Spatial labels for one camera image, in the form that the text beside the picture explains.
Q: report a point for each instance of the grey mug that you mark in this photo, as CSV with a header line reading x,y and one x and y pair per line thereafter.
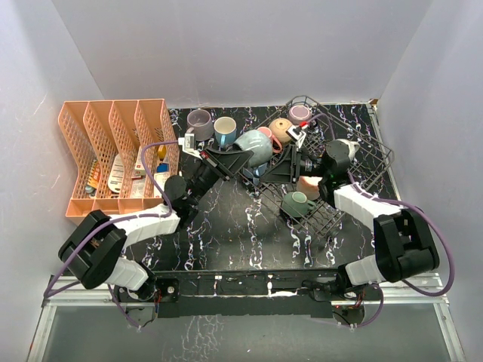
x,y
258,143

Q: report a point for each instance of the lilac mug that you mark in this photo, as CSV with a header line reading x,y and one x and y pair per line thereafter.
x,y
199,122

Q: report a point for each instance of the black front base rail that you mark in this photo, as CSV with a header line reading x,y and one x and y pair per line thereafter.
x,y
309,292

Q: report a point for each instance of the grey wire dish rack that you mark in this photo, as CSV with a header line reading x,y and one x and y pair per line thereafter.
x,y
326,133

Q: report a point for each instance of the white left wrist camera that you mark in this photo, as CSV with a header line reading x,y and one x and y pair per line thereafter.
x,y
188,145

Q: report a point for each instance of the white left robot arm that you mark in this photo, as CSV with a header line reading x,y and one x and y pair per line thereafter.
x,y
93,252

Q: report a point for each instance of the light blue ribbed mug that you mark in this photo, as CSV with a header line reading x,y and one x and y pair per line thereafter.
x,y
254,173

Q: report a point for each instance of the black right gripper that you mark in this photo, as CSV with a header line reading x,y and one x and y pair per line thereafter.
x,y
285,170

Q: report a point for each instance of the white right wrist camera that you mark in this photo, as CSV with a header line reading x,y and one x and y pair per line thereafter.
x,y
298,133

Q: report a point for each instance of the lavender textured mug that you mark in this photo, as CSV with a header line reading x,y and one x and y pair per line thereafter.
x,y
299,113

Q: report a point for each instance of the green teal mug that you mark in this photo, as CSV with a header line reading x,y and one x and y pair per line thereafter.
x,y
296,204

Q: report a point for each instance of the peach pink mug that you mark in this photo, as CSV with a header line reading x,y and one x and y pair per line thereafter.
x,y
308,185

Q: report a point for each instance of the blue mug white interior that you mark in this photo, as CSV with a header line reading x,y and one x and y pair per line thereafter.
x,y
225,130

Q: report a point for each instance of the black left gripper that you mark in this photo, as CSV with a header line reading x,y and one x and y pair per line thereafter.
x,y
224,164

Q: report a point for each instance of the orange plastic file organizer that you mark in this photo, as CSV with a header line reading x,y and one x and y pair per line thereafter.
x,y
112,143

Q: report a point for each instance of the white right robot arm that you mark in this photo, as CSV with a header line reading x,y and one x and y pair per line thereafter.
x,y
404,246

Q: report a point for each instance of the tan glazed round mug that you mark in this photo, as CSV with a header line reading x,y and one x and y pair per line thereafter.
x,y
279,128

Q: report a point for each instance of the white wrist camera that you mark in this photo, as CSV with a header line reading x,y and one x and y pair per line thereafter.
x,y
298,133
188,145

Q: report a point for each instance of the pink mug white interior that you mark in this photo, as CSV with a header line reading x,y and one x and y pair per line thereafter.
x,y
276,145

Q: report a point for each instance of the white speckled ceramic mug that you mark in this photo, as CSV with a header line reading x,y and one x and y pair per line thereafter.
x,y
353,147

